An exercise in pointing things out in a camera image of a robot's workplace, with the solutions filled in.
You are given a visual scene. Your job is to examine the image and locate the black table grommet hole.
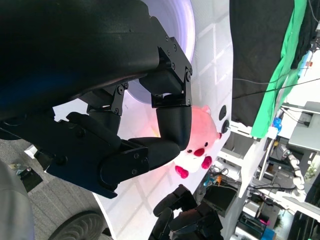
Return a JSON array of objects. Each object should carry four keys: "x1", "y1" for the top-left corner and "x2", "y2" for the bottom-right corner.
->
[{"x1": 218, "y1": 104, "x2": 228, "y2": 121}]

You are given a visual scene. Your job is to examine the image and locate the blue plastic object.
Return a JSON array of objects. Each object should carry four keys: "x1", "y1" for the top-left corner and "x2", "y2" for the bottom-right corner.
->
[{"x1": 272, "y1": 116, "x2": 283, "y2": 132}]

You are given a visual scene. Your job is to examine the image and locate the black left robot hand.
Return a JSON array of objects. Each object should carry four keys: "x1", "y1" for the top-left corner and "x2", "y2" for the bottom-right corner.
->
[{"x1": 0, "y1": 0, "x2": 193, "y2": 200}]

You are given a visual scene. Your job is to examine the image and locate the lavender round plate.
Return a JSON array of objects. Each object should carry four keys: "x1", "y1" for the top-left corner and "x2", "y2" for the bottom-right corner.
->
[{"x1": 126, "y1": 0, "x2": 196, "y2": 105}]

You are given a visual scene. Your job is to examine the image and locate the green cloth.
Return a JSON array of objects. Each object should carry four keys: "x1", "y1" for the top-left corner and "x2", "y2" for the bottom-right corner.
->
[{"x1": 251, "y1": 0, "x2": 308, "y2": 138}]

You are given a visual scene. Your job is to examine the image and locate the dark grey round wheel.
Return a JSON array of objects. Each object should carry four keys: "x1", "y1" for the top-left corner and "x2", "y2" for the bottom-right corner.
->
[{"x1": 48, "y1": 210, "x2": 106, "y2": 240}]

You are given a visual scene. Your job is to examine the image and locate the pink plush doll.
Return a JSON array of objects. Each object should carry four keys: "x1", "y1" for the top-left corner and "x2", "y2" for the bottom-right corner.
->
[{"x1": 174, "y1": 104, "x2": 223, "y2": 180}]

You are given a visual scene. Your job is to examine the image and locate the black backdrop curtain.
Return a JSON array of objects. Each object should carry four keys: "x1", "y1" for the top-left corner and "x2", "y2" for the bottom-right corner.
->
[{"x1": 229, "y1": 0, "x2": 320, "y2": 125}]

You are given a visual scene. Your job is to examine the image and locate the black open box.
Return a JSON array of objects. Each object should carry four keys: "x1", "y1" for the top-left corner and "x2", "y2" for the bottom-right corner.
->
[{"x1": 202, "y1": 186, "x2": 238, "y2": 218}]

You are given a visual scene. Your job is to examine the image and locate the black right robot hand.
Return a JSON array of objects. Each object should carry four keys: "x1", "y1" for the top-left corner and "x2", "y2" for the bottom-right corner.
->
[{"x1": 149, "y1": 184, "x2": 225, "y2": 240}]

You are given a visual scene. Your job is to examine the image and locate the grey robot body shell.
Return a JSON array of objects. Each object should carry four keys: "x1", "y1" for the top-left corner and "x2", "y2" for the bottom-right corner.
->
[{"x1": 0, "y1": 159, "x2": 35, "y2": 240}]

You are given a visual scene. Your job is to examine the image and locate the thin grey hanging cable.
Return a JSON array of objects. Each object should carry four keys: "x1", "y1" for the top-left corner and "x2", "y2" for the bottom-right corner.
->
[
  {"x1": 233, "y1": 78, "x2": 320, "y2": 100},
  {"x1": 233, "y1": 77, "x2": 272, "y2": 86}
]

